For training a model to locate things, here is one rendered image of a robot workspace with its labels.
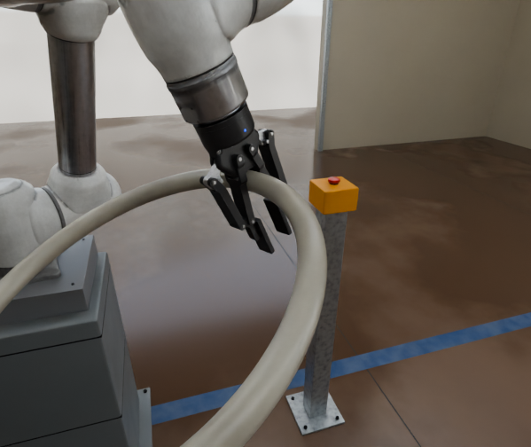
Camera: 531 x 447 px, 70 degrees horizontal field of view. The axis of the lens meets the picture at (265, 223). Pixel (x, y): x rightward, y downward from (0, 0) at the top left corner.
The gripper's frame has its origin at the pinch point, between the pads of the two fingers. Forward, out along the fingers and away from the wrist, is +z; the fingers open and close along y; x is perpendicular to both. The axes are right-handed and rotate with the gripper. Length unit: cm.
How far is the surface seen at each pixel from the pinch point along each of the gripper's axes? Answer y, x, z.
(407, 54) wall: -491, -234, 168
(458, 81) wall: -557, -191, 241
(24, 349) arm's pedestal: 45, -66, 27
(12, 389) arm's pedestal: 54, -71, 37
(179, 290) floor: -20, -158, 124
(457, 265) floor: -165, -40, 196
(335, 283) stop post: -35, -28, 67
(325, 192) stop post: -42, -27, 31
